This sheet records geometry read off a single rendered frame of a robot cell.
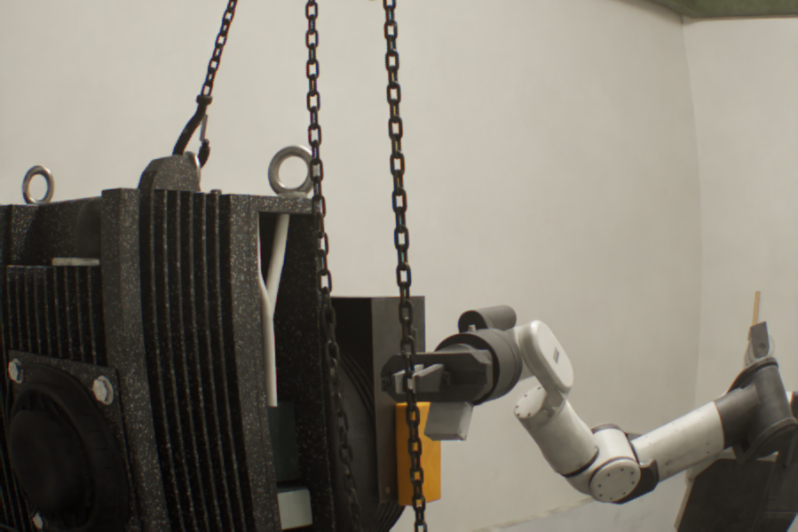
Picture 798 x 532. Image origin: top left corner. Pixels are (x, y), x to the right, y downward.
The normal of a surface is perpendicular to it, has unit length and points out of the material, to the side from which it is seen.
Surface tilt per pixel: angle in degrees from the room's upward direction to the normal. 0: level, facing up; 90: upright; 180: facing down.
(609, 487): 114
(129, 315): 90
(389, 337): 90
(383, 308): 90
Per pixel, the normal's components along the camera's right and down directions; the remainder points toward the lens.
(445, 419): -0.43, -0.49
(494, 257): 0.71, -0.04
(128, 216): 0.86, -0.03
